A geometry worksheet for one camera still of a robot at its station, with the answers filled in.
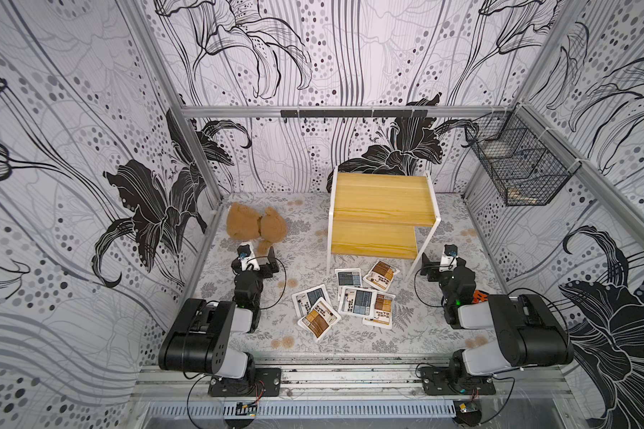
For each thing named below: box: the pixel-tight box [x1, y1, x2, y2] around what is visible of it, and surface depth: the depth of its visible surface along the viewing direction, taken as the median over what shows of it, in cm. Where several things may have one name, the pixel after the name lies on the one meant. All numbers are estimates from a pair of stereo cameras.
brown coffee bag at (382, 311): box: [362, 291, 397, 329], surface depth 85 cm
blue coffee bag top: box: [334, 268, 363, 287], surface depth 95 cm
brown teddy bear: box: [226, 201, 288, 256], surface depth 101 cm
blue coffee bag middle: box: [338, 286, 378, 319], surface depth 88 cm
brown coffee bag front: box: [296, 296, 341, 341], surface depth 84 cm
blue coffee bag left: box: [291, 284, 333, 319], surface depth 90 cm
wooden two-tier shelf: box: [326, 165, 442, 283], surface depth 77 cm
